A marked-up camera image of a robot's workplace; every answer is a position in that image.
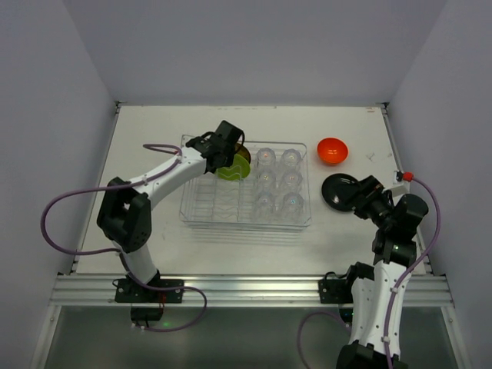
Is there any clear plastic dish tray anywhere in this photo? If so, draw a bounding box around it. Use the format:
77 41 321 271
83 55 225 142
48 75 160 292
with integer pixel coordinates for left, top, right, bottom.
180 141 311 232

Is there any clear glass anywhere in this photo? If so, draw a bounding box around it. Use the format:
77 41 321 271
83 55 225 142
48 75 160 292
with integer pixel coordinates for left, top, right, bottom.
278 170 303 194
279 148 303 171
255 148 276 170
251 191 276 222
278 192 304 224
254 169 277 193

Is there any clear glass back left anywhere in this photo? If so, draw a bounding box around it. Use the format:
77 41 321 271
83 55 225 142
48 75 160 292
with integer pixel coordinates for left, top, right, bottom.
255 148 276 170

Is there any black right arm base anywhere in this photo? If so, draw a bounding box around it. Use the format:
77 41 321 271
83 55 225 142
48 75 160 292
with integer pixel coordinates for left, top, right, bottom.
317 271 364 305

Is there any orange plastic bowl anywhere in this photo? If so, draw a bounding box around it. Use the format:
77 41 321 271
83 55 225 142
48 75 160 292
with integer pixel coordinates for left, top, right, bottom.
317 137 349 165

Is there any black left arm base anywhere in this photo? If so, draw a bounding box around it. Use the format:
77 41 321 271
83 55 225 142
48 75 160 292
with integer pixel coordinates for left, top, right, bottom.
112 277 184 327

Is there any clear glass middle left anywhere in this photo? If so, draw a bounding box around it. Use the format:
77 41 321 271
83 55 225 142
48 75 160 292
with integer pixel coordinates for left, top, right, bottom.
254 169 277 193

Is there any brown patterned plate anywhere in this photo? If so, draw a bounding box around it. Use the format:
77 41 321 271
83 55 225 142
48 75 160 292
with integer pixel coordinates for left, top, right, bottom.
235 142 251 163

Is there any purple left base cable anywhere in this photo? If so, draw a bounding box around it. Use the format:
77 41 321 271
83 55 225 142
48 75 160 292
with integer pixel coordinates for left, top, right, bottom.
118 253 208 333

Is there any clear glass middle right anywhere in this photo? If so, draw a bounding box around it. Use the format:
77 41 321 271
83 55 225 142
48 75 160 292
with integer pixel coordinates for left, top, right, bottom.
278 170 303 194

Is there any clear glass front left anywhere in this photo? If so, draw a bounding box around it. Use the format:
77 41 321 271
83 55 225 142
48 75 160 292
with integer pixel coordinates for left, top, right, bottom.
251 191 276 222

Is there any clear glass back right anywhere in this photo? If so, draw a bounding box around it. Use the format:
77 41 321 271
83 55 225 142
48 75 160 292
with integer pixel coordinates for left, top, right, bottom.
279 148 303 171

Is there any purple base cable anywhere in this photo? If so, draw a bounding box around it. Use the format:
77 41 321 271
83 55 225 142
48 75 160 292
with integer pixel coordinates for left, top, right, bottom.
118 253 208 333
298 311 354 369

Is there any lime green plate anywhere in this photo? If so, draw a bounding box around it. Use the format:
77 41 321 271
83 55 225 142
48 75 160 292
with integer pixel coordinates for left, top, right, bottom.
216 154 251 181

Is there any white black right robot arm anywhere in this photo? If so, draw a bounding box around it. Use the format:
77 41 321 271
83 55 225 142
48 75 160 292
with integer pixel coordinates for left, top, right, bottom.
334 176 428 368

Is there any clear glass front right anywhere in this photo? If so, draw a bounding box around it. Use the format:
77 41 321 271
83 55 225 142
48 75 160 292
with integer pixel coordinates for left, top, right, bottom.
278 192 304 224

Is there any aluminium mounting rail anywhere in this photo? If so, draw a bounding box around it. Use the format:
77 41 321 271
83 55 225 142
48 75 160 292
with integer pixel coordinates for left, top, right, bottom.
49 274 454 308

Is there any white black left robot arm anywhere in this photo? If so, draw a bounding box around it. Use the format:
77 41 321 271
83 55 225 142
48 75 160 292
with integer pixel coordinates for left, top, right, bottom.
96 121 245 291

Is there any black plate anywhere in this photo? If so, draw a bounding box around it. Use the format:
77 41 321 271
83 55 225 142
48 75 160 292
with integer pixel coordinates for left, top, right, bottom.
321 173 364 212

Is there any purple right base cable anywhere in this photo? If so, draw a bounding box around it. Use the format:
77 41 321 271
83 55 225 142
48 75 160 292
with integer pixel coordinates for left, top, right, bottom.
298 311 354 369

